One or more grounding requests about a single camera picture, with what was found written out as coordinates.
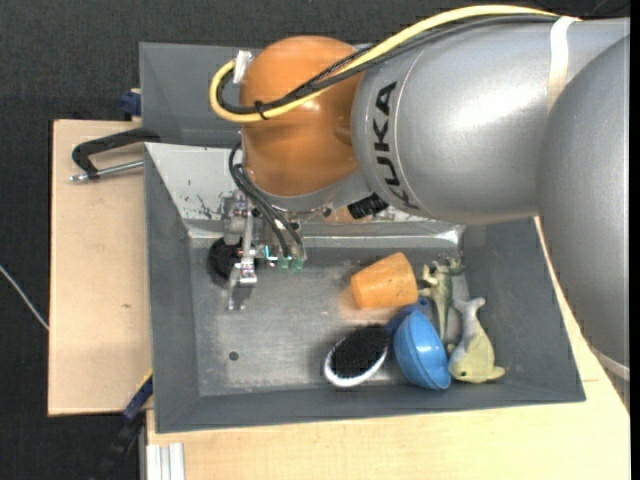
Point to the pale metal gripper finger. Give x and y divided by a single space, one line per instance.
234 224
246 274

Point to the black round object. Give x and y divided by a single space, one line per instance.
221 262

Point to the grey metal bin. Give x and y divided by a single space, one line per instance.
280 328

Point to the orange plastic cup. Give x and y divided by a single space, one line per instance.
385 282

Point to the black hairbrush with white rim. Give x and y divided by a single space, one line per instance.
357 354

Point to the pale brown cardboard board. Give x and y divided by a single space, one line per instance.
100 268

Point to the green toy dinosaur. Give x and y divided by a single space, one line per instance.
442 293

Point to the blue plastic scoop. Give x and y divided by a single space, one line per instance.
420 350

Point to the grey and yellow toy whale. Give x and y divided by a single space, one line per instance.
475 355

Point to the black cylinder on white bracket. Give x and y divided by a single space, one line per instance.
367 206

